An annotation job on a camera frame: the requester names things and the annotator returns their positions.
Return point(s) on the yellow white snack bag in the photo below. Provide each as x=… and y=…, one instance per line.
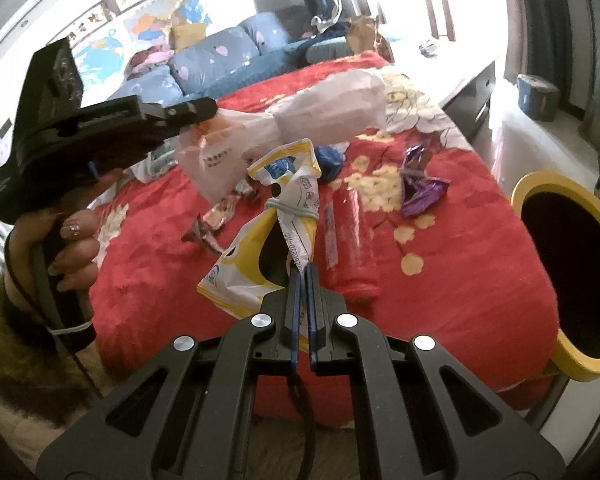
x=292, y=190

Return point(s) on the yellow pillow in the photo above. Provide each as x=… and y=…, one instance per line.
x=186, y=36

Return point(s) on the brown silver candy wrapper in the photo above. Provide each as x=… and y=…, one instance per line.
x=215, y=220

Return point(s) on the colourful map wall poster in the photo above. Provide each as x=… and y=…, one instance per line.
x=155, y=20

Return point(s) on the purple foil wrapper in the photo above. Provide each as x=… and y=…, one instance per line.
x=422, y=190

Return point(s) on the brown paper bag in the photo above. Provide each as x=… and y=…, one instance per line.
x=367, y=35

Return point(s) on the pink cloth pile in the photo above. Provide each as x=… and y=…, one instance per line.
x=147, y=59

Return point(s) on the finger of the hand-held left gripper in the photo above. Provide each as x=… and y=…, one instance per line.
x=185, y=111

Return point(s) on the yellow rimmed trash bin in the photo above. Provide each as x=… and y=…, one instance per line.
x=522, y=195

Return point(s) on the small blue item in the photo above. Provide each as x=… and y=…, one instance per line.
x=429, y=49

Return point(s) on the dark low cabinet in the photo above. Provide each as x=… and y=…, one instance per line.
x=475, y=95

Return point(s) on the white plastic bag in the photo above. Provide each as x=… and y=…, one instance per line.
x=320, y=105

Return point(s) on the red floral blanket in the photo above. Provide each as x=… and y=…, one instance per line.
x=455, y=270

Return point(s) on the person's left forearm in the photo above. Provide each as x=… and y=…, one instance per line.
x=15, y=365

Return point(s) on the blue storage box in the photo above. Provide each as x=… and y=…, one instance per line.
x=537, y=97

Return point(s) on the person's left hand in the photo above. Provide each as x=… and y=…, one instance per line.
x=77, y=255

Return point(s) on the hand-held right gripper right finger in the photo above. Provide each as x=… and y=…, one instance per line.
x=312, y=310

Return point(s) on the blue crumpled wrapper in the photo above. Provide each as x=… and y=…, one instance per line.
x=330, y=160

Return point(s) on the world map wall poster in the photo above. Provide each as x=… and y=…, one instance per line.
x=100, y=57

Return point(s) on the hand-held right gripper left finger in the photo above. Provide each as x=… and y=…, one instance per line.
x=295, y=310

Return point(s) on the white blue packet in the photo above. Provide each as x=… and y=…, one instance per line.
x=157, y=162

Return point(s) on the blue patterned sofa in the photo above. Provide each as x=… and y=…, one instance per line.
x=215, y=57

